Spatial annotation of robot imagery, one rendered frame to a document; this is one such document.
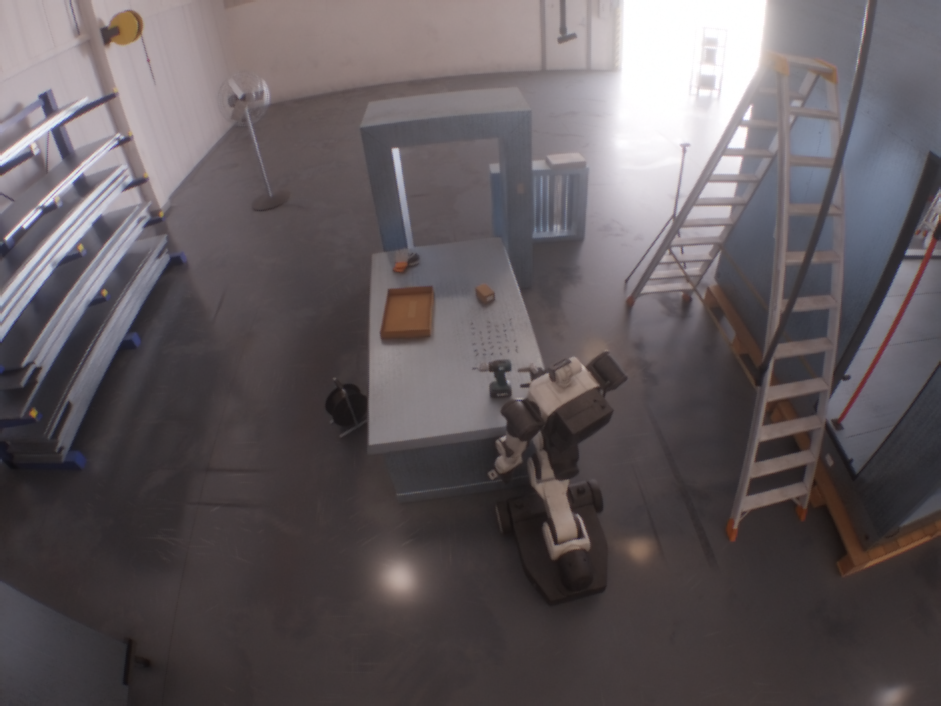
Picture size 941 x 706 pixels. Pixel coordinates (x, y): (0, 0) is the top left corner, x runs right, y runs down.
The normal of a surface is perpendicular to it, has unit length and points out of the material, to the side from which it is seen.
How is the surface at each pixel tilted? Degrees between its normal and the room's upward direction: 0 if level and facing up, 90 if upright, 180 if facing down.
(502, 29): 90
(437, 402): 0
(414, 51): 90
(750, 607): 0
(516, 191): 90
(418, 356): 0
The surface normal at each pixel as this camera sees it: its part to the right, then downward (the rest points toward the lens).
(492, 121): 0.07, 0.70
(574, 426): -0.04, -0.59
